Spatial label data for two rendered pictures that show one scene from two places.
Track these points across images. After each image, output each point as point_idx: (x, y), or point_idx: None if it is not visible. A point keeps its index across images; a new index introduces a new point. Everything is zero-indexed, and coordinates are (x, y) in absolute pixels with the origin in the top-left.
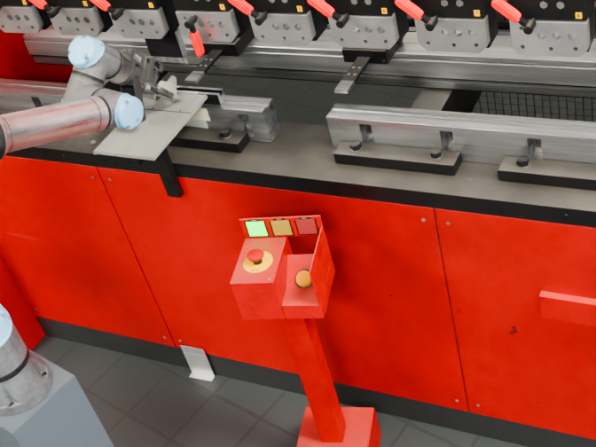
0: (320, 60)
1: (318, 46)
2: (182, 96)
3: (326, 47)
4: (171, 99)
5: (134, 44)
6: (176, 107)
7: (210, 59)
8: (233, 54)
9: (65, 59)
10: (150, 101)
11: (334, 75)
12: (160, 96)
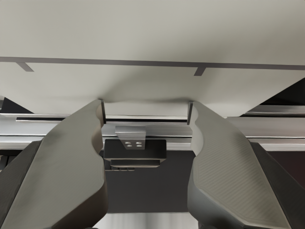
0: (9, 127)
1: (14, 143)
2: (110, 109)
3: (2, 143)
4: (69, 123)
5: (278, 138)
6: (69, 78)
7: (129, 146)
8: (110, 142)
9: None
10: (225, 94)
11: (0, 107)
12: (82, 172)
